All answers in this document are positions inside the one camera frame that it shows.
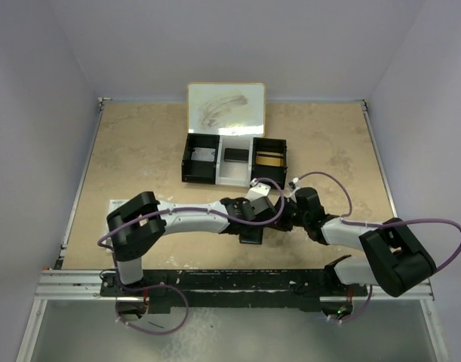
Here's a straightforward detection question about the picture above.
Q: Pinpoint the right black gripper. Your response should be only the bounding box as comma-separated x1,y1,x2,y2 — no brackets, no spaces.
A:
261,196,309,232

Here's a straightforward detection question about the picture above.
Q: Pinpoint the black leather card holder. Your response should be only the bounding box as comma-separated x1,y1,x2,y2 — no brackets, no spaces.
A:
239,229,263,245

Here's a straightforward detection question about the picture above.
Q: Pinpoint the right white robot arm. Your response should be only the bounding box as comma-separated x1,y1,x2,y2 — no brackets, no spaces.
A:
273,187,438,297

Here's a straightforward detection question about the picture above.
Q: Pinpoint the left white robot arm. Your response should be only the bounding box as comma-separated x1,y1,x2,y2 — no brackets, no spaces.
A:
106,192,280,296

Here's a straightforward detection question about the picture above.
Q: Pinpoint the gold card in tray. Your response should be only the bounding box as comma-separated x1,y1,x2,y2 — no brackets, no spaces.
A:
255,152,284,167

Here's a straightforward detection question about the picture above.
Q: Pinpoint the silver card in tray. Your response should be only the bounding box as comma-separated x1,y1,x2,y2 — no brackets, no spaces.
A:
191,147,216,162

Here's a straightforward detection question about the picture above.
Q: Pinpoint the black and white compartment tray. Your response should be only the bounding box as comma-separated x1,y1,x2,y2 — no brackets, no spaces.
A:
181,133,287,189

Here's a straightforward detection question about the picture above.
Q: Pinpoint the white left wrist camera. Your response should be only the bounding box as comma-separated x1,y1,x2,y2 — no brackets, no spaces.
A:
245,179,271,201

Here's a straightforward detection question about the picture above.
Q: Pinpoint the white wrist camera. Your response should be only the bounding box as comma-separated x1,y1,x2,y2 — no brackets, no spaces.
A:
245,179,271,201
288,177,301,193

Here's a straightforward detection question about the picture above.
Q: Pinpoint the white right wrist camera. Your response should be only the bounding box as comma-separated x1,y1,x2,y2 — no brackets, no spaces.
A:
288,177,301,193

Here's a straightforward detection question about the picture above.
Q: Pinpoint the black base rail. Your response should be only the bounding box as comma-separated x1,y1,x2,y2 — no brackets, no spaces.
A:
100,269,367,314

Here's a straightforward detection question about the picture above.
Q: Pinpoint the white board with wooden frame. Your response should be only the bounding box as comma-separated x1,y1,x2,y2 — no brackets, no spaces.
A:
186,82,266,137

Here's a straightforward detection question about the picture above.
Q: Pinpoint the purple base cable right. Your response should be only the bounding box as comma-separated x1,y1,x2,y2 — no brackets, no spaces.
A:
326,284,373,325

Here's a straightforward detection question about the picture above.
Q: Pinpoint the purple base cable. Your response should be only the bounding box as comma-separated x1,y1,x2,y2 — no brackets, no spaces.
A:
115,282,190,335
326,284,373,325

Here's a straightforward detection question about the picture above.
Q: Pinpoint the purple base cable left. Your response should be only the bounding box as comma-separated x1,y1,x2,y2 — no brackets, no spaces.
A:
115,282,190,335

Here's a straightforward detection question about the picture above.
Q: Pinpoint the aluminium table frame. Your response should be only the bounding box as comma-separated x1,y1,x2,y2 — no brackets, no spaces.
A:
18,103,450,361

